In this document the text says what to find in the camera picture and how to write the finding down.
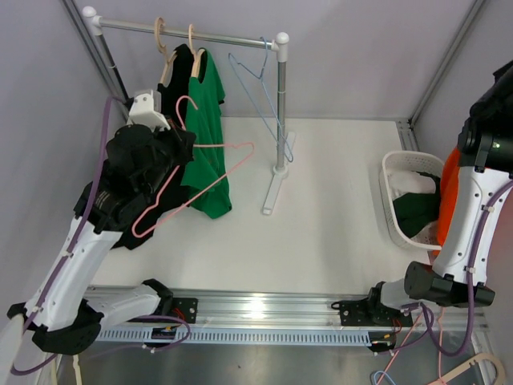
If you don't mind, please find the pink wire hanger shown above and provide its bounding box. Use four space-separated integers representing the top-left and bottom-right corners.
131 95 256 238

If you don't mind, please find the slotted cable duct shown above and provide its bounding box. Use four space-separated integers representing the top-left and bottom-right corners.
97 326 394 347

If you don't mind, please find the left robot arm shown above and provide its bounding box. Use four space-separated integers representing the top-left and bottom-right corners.
7 124 196 355

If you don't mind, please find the beige hanger on floor left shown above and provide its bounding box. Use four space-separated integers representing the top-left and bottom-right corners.
50 355 83 385

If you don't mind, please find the orange t shirt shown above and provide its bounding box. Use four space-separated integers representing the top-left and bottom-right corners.
436 147 461 246

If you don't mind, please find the beige hanger with green shirt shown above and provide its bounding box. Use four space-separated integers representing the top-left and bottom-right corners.
188 23 205 79

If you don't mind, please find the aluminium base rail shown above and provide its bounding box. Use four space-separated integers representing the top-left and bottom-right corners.
85 286 467 331

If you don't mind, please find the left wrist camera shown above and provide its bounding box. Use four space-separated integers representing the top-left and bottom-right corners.
127 89 171 132

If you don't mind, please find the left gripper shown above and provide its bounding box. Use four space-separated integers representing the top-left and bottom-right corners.
139 115 196 197

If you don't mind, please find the black t shirt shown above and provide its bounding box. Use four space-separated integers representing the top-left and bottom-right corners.
74 43 196 250

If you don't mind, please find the beige hanger on floor right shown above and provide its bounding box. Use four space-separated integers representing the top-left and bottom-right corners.
429 353 507 385

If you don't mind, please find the white plastic basket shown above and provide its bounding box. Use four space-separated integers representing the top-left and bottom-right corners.
379 151 444 251

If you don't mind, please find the bright green t shirt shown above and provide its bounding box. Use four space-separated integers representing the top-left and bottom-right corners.
181 51 232 219

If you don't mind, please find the blue hanger on floor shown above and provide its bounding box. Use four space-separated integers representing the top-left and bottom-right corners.
370 371 396 385

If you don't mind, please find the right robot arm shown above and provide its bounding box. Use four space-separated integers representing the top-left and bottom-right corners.
353 64 512 326

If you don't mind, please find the metal clothes rack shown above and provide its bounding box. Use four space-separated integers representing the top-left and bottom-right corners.
81 6 296 216

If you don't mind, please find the white and dark green shirt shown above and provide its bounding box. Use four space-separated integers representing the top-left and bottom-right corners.
389 170 441 238

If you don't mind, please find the beige hanger with black shirt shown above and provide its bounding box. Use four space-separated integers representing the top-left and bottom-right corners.
153 17 177 85

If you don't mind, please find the beige hanger on floor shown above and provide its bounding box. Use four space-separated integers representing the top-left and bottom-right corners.
429 353 507 385
50 355 83 385

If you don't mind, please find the blue wire hanger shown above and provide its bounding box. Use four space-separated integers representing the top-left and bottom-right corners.
228 32 294 168

